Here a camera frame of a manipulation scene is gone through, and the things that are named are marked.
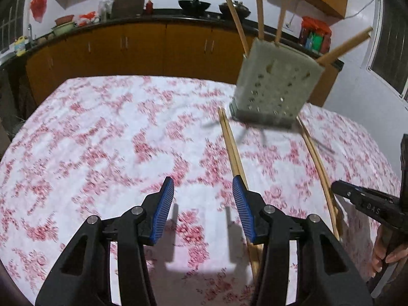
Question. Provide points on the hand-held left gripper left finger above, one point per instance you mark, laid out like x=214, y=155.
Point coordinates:
x=164, y=210

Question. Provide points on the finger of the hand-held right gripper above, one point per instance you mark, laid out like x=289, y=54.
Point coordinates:
x=366, y=202

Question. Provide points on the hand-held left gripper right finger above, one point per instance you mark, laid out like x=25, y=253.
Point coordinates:
x=242, y=210

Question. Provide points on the wooden chopstick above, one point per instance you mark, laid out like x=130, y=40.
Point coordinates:
x=283, y=12
x=316, y=167
x=229, y=146
x=259, y=6
x=235, y=14
x=320, y=165
x=344, y=46
x=235, y=146

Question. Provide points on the green perforated utensil holder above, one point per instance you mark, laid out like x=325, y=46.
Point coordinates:
x=274, y=83

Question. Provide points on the person's right hand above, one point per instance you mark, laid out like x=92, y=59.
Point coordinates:
x=377, y=251

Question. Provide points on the floral tablecloth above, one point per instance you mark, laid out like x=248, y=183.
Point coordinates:
x=95, y=153

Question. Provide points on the large barred window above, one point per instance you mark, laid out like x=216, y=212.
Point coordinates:
x=392, y=47

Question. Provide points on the wooden lower cabinets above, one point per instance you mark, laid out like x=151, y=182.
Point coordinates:
x=143, y=51

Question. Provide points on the green thermos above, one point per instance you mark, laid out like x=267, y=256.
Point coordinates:
x=317, y=43

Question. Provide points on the small blue box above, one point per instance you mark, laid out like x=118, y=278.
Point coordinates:
x=309, y=43

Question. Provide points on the dark red thermos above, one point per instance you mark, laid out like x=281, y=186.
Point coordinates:
x=302, y=36

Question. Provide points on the red bag over thermoses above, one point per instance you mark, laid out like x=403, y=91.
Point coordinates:
x=315, y=25

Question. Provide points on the black kitchen countertop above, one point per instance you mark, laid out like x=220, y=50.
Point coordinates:
x=134, y=18

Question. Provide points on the black wok with glass lid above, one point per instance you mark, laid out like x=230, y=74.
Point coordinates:
x=244, y=10

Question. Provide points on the red bottle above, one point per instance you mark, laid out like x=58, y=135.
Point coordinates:
x=149, y=6

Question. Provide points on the crumpled red plastic bag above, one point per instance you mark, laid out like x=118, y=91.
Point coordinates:
x=87, y=18

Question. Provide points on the dark cutting board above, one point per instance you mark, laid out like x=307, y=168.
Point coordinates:
x=127, y=6

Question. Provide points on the clear plastic jar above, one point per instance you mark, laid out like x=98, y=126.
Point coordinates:
x=104, y=10

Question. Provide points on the brown bowl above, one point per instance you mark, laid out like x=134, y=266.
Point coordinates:
x=64, y=20

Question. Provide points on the yellow detergent bottle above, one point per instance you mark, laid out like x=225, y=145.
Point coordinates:
x=20, y=46

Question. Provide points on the sink faucet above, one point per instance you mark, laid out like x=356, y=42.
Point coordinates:
x=30, y=33

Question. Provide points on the red plastic bag on hook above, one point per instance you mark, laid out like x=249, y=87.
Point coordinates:
x=40, y=6

